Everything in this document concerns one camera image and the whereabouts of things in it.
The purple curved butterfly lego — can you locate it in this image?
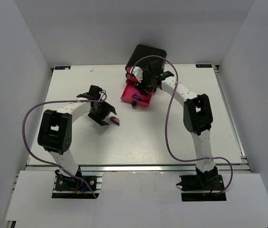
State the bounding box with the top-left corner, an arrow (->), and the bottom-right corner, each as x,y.
110,116 -> 120,125

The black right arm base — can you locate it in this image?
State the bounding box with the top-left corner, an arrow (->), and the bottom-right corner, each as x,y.
176,167 -> 227,202

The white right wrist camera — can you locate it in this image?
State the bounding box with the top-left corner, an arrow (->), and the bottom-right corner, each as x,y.
130,66 -> 144,83

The pink drawer with black knob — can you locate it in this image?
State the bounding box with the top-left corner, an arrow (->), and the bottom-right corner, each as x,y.
125,66 -> 140,75

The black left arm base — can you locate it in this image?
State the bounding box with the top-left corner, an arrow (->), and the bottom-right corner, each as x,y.
51,170 -> 102,199

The blue label left corner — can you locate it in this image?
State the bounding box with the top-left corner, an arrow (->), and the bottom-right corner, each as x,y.
54,66 -> 71,70

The aluminium front rail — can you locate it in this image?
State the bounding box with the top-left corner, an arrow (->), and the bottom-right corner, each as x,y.
25,163 -> 251,173

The purple butterfly lego brick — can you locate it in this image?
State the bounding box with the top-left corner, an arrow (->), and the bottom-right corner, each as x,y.
132,94 -> 142,101

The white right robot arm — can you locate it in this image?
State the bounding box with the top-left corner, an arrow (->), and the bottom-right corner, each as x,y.
130,61 -> 217,178

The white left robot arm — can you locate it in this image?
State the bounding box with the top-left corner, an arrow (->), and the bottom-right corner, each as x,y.
37,85 -> 116,177

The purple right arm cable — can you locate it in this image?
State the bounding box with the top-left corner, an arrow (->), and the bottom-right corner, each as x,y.
130,56 -> 233,196

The black drawer cabinet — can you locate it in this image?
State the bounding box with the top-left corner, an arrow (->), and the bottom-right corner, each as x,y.
126,44 -> 167,70

